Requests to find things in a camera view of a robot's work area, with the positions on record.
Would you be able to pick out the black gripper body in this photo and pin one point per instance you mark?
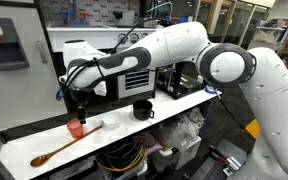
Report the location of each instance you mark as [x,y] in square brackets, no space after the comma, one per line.
[80,95]

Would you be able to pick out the orange plastic cup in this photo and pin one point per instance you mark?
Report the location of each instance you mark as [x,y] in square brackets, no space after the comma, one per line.
[75,130]

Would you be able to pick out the wooden spoon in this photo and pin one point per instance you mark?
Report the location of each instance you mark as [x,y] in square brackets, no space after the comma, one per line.
[64,146]

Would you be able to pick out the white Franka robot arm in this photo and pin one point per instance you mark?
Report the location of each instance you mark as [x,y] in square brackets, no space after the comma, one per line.
[170,43]

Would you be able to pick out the black mug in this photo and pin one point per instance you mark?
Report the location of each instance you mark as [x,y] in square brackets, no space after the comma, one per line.
[142,110]

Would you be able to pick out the white bowl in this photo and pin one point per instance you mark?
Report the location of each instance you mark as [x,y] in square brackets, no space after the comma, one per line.
[112,120]

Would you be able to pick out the white toy oven door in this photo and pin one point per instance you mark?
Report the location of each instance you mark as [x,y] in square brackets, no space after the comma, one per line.
[137,81]

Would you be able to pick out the toy oven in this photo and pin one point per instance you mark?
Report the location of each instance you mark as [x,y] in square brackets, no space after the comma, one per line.
[84,36]

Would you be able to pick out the white toy fridge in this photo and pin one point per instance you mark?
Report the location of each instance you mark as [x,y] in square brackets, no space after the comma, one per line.
[17,93]

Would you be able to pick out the clear plastic storage bin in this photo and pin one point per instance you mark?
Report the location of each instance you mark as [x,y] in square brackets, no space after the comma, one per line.
[124,168]

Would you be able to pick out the pink soft item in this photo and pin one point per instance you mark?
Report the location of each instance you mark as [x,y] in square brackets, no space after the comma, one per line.
[147,140]

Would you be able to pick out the toy faucet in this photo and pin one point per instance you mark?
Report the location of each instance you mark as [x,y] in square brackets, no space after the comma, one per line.
[73,13]

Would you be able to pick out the grey toy pot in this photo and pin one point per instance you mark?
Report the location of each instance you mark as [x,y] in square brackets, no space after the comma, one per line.
[125,18]

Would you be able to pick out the clear plastic bag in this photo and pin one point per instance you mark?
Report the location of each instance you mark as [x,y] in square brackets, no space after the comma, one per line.
[179,131]

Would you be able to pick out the white storage container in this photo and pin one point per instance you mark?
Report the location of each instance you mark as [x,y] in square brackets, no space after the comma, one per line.
[184,155]

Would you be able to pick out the blue tape roll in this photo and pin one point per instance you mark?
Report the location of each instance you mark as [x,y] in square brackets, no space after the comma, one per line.
[210,90]

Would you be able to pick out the metal clamp with orange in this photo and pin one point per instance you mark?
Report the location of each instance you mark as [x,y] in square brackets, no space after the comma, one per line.
[232,165]

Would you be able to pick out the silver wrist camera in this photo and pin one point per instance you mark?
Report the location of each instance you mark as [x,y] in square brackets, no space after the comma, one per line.
[100,89]

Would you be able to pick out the black pegboard base plate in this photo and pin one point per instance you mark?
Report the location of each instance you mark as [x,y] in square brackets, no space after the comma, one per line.
[217,156]

